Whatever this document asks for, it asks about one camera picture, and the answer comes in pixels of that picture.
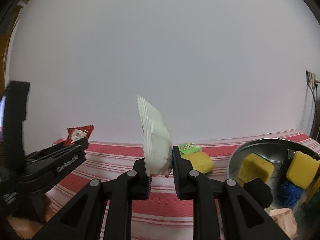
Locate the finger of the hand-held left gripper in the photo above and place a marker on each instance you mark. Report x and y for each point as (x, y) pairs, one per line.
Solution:
(80, 146)
(50, 151)

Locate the red ketchup packet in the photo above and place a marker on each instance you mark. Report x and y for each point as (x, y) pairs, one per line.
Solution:
(77, 133)

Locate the white snack packet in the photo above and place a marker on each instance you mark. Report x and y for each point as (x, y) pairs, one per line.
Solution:
(156, 142)

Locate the packaged sponge with green label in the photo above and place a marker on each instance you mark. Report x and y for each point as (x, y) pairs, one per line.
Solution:
(200, 162)

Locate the round metal tin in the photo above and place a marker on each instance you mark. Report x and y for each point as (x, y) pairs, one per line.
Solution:
(240, 155)

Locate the blue pompom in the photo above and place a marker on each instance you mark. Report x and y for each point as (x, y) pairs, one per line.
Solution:
(290, 193)

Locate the black pompom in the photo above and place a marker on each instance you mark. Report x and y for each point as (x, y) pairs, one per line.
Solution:
(258, 192)

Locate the red striped tablecloth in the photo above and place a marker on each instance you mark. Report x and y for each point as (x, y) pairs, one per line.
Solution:
(112, 160)

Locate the person's left hand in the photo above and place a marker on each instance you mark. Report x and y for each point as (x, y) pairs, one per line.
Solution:
(27, 227)

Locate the white wall socket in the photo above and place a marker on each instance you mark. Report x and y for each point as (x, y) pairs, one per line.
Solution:
(311, 78)

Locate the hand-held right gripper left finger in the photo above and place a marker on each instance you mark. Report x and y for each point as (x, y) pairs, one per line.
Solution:
(149, 187)

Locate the yellow green scouring sponge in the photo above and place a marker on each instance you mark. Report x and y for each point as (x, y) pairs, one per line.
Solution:
(256, 168)
(301, 171)

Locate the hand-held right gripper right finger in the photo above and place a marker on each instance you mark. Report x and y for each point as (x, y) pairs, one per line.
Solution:
(175, 172)

